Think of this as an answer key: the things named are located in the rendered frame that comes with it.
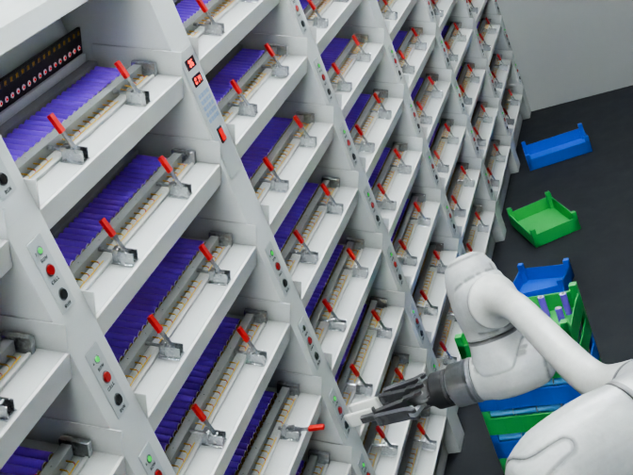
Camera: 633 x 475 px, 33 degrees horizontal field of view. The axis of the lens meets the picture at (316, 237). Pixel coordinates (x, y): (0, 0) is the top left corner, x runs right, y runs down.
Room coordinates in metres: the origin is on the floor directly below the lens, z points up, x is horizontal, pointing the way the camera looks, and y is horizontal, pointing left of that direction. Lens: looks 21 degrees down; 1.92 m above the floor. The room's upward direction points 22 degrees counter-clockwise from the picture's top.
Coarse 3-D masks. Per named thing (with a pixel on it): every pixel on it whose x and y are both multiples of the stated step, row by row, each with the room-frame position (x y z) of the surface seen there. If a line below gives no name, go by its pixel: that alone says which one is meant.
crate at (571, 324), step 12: (576, 288) 2.45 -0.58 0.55; (552, 300) 2.49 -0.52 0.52; (576, 300) 2.42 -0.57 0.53; (552, 312) 2.49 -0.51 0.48; (564, 312) 2.46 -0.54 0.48; (576, 312) 2.38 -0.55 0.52; (564, 324) 2.29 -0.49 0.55; (576, 324) 2.35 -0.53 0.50; (456, 336) 2.43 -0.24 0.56; (576, 336) 2.32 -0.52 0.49; (468, 348) 2.41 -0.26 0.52
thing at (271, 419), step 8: (280, 392) 2.10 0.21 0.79; (288, 392) 2.11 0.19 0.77; (280, 400) 2.07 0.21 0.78; (272, 408) 2.04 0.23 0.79; (280, 408) 2.05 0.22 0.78; (272, 416) 2.02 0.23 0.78; (264, 424) 1.99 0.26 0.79; (272, 424) 2.00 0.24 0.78; (264, 432) 1.97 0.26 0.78; (256, 440) 1.94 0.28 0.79; (264, 440) 1.94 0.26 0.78; (256, 448) 1.92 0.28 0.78; (248, 456) 1.89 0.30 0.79; (256, 456) 1.90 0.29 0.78; (248, 464) 1.87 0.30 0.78; (264, 464) 1.89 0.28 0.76; (240, 472) 1.85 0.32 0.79; (248, 472) 1.85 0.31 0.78
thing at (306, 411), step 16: (272, 384) 2.15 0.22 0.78; (288, 384) 2.12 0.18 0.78; (304, 384) 2.12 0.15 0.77; (320, 384) 2.10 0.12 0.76; (288, 400) 2.10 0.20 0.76; (304, 400) 2.10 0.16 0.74; (320, 400) 2.10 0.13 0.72; (304, 416) 2.04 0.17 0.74; (272, 432) 2.00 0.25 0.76; (304, 432) 1.99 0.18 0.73; (288, 448) 1.94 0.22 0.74; (304, 448) 1.98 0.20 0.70; (256, 464) 1.90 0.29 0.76; (272, 464) 1.90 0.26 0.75; (288, 464) 1.89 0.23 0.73
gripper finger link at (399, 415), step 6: (402, 408) 1.82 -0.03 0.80; (408, 408) 1.81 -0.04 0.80; (414, 408) 1.79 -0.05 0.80; (378, 414) 1.84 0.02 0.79; (384, 414) 1.83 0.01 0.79; (390, 414) 1.82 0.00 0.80; (396, 414) 1.82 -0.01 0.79; (402, 414) 1.81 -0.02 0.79; (408, 414) 1.81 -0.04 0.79; (384, 420) 1.83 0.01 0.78; (390, 420) 1.83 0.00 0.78; (396, 420) 1.82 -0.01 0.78; (402, 420) 1.81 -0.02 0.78
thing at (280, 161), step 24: (288, 120) 2.74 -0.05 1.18; (312, 120) 2.75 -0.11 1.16; (264, 144) 2.59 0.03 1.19; (288, 144) 2.60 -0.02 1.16; (312, 144) 2.60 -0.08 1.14; (264, 168) 2.44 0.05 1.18; (288, 168) 2.49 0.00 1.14; (312, 168) 2.55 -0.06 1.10; (264, 192) 2.35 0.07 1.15; (288, 192) 2.35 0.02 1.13
